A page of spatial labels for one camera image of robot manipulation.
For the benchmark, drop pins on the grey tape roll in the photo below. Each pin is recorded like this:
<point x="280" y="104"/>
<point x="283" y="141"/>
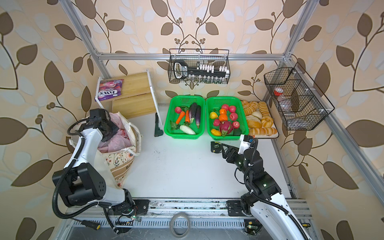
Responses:
<point x="180" y="225"/>

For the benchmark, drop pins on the white radish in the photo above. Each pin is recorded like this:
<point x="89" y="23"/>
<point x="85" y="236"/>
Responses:
<point x="187" y="130"/>

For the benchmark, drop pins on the bread tray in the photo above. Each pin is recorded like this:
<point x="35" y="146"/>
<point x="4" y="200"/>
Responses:
<point x="259" y="120"/>

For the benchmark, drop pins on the right black wire basket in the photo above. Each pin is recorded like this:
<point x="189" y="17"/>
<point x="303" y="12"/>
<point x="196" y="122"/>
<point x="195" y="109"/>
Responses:
<point x="300" y="101"/>

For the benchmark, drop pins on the right green fruit basket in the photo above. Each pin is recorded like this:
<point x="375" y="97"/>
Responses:
<point x="235" y="114"/>

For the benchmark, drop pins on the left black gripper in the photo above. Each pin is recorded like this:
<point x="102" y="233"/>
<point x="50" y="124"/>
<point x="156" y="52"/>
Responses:
<point x="113" y="127"/>

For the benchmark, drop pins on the back black wire basket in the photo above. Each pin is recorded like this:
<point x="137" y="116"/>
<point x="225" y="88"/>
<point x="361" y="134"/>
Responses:
<point x="199" y="66"/>

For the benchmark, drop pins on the orange fruit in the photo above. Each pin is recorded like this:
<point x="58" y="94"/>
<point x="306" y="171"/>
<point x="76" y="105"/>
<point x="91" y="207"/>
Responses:
<point x="223" y="115"/>

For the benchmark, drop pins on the purple Fox's candy bag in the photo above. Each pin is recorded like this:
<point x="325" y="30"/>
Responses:
<point x="109" y="89"/>

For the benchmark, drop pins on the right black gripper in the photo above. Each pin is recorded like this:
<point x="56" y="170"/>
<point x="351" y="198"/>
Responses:
<point x="234" y="151"/>

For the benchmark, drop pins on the dark green clamp stand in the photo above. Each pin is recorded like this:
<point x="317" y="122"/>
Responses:
<point x="158" y="132"/>

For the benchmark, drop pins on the pink dragon fruit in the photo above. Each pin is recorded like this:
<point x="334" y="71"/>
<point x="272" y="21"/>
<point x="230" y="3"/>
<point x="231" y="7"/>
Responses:
<point x="225" y="128"/>

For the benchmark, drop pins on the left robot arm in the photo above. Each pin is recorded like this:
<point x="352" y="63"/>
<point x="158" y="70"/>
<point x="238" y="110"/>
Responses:
<point x="95" y="174"/>

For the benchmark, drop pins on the left green vegetable basket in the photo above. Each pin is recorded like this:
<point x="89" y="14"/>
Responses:
<point x="188" y="104"/>

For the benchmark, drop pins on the cream canvas tote bag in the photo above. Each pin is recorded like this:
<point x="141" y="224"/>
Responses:
<point x="120" y="161"/>

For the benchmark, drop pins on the pink plastic grocery bag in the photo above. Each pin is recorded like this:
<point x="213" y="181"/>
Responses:
<point x="119" y="141"/>

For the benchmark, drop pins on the black wire basket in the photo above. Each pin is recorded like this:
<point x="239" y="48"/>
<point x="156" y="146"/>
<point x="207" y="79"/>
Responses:
<point x="300" y="101"/>
<point x="199" y="66"/>

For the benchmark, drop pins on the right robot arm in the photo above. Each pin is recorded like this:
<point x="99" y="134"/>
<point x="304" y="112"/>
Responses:
<point x="264" y="200"/>

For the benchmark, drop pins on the black yellow screwdriver left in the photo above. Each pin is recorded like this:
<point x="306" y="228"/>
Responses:
<point x="88" y="224"/>

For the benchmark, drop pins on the white wooden shelf rack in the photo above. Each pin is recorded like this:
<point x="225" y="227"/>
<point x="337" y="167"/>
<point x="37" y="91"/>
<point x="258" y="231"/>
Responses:
<point x="138" y="97"/>

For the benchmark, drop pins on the purple eggplant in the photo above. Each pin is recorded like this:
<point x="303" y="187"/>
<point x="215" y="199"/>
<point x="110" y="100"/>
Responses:
<point x="198" y="116"/>

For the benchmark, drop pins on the black yellow tape measure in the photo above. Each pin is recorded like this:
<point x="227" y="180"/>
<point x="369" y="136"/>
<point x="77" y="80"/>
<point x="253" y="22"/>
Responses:
<point x="216" y="147"/>

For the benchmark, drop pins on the orange carrot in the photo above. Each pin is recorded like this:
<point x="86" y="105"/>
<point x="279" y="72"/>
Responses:
<point x="181" y="116"/>

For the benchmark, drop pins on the yellow lemon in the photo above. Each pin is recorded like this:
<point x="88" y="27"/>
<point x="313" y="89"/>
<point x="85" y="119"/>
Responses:
<point x="213" y="115"/>

